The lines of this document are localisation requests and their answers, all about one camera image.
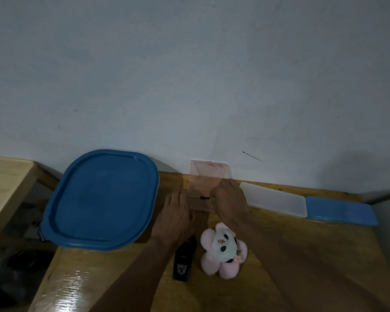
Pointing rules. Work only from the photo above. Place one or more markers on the person's right hand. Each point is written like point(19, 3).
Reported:
point(230, 204)

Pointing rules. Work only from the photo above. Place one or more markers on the person's left hand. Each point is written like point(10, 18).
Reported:
point(175, 220)

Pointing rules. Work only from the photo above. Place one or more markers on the small black screwdriver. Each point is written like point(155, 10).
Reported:
point(206, 198)

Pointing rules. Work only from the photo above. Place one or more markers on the pink transparent case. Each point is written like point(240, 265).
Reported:
point(203, 183)

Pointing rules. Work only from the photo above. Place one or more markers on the clear plastic case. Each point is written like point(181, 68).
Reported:
point(273, 199)

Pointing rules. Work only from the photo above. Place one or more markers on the pink flower plush toy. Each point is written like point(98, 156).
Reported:
point(222, 250)

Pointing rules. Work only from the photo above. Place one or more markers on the blue container lid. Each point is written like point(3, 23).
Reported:
point(100, 198)

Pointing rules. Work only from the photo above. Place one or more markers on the blue plastic case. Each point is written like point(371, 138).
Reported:
point(341, 211)

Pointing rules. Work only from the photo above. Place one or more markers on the person's left forearm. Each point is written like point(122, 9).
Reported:
point(136, 279)

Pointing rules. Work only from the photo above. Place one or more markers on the person's right forearm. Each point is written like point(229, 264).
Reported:
point(305, 272)

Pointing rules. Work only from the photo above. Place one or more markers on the black remote control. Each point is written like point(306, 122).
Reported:
point(183, 266)

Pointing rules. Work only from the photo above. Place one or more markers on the wooden side table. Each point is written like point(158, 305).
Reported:
point(6, 185)

